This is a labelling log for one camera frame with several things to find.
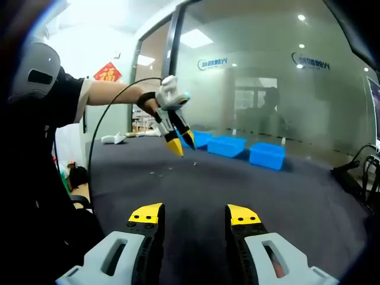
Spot large black wall monitor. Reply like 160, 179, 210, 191
323, 0, 380, 72

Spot black cable bundle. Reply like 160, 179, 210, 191
331, 144, 380, 214

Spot screws nuts and washers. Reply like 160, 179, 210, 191
149, 160, 198, 178

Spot white crumpled cloth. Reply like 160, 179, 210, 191
100, 132, 127, 145

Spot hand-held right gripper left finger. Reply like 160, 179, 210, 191
55, 202, 166, 285

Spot open laptop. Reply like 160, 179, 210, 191
366, 75, 380, 149

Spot person's black shirt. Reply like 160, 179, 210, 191
0, 66, 105, 285

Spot black wrist strap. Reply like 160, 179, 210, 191
136, 91, 157, 109

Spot blue plastic bin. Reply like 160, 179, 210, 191
248, 142, 287, 172
178, 130, 214, 150
207, 135, 248, 159

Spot red diamond wall decoration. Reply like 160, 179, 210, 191
93, 61, 123, 83

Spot person's left hand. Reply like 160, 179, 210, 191
141, 99, 163, 123

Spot black chair armrest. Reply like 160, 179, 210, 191
69, 194, 93, 210

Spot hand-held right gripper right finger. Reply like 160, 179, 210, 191
224, 204, 339, 285

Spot black bag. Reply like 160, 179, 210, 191
67, 161, 88, 189

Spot grey white chest device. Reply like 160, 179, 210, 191
8, 42, 62, 100

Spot green plastic basket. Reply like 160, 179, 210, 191
58, 161, 72, 191

